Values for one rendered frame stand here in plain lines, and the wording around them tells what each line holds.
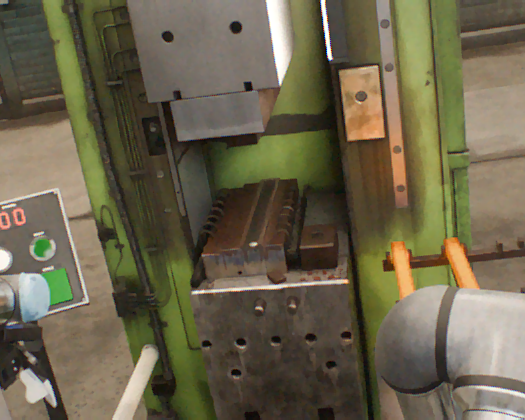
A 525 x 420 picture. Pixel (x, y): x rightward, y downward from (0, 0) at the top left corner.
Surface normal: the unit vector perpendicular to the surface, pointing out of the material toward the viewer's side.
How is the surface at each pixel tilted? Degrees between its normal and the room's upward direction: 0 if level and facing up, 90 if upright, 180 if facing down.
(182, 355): 90
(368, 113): 90
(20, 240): 60
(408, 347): 77
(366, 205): 90
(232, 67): 90
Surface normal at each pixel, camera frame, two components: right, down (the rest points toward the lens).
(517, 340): -0.31, -0.40
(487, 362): -0.62, -0.48
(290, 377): -0.13, 0.40
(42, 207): 0.18, -0.17
